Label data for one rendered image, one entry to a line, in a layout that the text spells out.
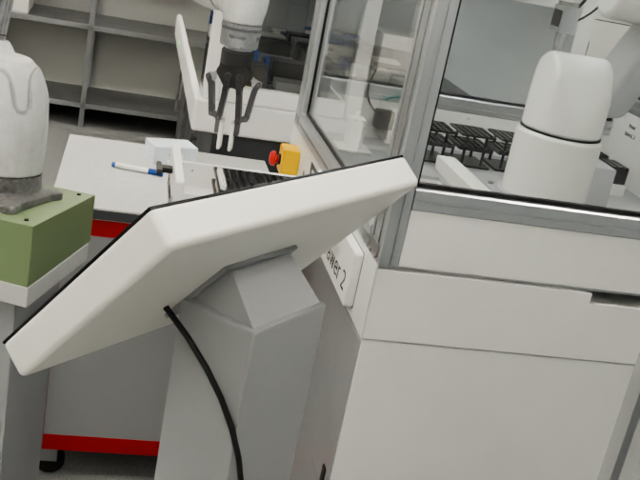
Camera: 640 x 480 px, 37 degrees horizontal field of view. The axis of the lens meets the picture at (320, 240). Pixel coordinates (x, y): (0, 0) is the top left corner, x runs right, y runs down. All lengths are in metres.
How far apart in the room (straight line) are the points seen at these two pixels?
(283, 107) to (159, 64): 3.49
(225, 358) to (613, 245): 0.87
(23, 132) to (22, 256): 0.23
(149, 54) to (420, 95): 4.87
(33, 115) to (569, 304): 1.05
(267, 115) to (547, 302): 1.40
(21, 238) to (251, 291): 0.71
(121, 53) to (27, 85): 4.54
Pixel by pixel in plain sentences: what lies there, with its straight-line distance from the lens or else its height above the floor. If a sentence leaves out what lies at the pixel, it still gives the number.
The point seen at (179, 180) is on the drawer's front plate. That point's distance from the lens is 1.99.
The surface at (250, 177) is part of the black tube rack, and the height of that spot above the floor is 0.90.
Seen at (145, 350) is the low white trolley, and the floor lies 0.39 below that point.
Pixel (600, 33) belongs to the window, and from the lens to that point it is 1.69.
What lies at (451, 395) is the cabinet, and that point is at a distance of 1.82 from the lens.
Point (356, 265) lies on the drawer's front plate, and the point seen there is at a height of 0.90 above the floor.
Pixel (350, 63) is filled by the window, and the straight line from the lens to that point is 2.14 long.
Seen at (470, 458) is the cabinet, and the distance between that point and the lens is 1.91.
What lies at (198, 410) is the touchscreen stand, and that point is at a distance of 1.23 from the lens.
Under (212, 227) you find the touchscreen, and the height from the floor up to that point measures 1.18.
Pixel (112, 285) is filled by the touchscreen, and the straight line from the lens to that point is 1.01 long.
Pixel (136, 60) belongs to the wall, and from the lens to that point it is 6.38.
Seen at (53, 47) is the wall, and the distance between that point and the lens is 6.39.
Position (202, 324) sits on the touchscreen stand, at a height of 1.00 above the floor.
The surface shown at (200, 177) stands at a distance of 2.26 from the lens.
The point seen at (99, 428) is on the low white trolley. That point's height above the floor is 0.16.
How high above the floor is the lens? 1.51
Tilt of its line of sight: 19 degrees down
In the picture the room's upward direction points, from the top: 11 degrees clockwise
